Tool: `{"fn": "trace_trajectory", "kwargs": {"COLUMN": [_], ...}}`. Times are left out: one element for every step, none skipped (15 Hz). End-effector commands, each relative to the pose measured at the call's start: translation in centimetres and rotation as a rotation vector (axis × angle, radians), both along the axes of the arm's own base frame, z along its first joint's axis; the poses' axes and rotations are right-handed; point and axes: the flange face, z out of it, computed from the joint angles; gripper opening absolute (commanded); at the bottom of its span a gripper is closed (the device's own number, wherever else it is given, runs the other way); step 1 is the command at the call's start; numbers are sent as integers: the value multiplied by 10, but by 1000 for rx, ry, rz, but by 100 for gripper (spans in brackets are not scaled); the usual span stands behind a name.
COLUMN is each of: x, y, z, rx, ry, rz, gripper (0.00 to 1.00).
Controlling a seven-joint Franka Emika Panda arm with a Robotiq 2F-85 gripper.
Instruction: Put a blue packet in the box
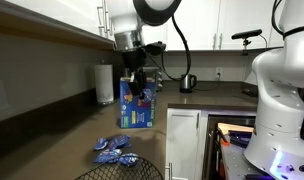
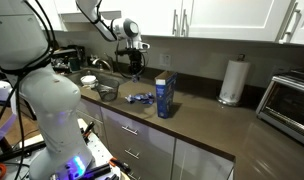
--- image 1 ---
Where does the black kettle power cord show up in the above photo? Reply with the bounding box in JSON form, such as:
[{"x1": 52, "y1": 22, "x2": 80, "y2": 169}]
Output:
[{"x1": 195, "y1": 75, "x2": 223, "y2": 93}]

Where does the blue macaroni cardboard box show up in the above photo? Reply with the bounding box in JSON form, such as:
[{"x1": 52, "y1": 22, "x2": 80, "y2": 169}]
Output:
[{"x1": 119, "y1": 76, "x2": 157, "y2": 130}]

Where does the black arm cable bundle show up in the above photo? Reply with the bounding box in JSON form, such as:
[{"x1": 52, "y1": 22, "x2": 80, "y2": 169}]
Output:
[{"x1": 271, "y1": 0, "x2": 304, "y2": 39}]

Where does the black camera on stand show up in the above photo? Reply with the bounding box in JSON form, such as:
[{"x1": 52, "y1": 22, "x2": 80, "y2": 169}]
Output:
[{"x1": 231, "y1": 28, "x2": 269, "y2": 56}]

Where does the blue snack packet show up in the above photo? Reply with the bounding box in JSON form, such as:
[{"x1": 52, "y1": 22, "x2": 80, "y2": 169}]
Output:
[
  {"x1": 141, "y1": 87, "x2": 155, "y2": 103},
  {"x1": 107, "y1": 134, "x2": 133, "y2": 150},
  {"x1": 118, "y1": 152, "x2": 140, "y2": 167},
  {"x1": 92, "y1": 148, "x2": 123, "y2": 165},
  {"x1": 93, "y1": 137, "x2": 110, "y2": 152}
]

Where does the white lower cabinet door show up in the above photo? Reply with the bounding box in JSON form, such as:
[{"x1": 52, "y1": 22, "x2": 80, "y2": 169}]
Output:
[{"x1": 165, "y1": 108, "x2": 202, "y2": 180}]

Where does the perforated metal cart top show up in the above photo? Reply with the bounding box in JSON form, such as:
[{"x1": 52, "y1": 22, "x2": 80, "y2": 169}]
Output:
[{"x1": 221, "y1": 143, "x2": 276, "y2": 180}]

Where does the dark object on counter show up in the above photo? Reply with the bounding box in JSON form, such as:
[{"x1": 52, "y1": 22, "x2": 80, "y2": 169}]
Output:
[{"x1": 241, "y1": 87, "x2": 260, "y2": 98}]

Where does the steel electric kettle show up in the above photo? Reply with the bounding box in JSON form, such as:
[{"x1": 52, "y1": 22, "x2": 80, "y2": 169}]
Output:
[{"x1": 179, "y1": 73, "x2": 198, "y2": 94}]

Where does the white paper towel roll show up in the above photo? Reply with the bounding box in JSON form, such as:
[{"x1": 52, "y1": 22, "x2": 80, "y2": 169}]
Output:
[{"x1": 94, "y1": 59, "x2": 115, "y2": 105}]

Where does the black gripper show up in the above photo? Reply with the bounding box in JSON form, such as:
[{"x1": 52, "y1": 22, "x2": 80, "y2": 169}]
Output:
[{"x1": 120, "y1": 48, "x2": 149, "y2": 99}]

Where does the blue and black tool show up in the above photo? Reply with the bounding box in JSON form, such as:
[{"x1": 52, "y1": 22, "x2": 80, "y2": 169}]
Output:
[{"x1": 227, "y1": 130, "x2": 254, "y2": 149}]

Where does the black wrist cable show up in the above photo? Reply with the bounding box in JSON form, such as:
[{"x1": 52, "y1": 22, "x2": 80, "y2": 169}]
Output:
[{"x1": 143, "y1": 14, "x2": 192, "y2": 82}]

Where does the black wire mesh basket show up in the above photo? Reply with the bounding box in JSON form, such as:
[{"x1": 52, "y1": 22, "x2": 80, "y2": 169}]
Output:
[{"x1": 75, "y1": 156, "x2": 165, "y2": 180}]

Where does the light wooden board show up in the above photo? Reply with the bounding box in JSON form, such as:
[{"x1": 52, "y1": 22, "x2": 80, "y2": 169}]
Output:
[{"x1": 217, "y1": 122, "x2": 256, "y2": 136}]

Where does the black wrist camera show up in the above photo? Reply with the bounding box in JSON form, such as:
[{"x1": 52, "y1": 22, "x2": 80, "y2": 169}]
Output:
[{"x1": 144, "y1": 41, "x2": 167, "y2": 57}]

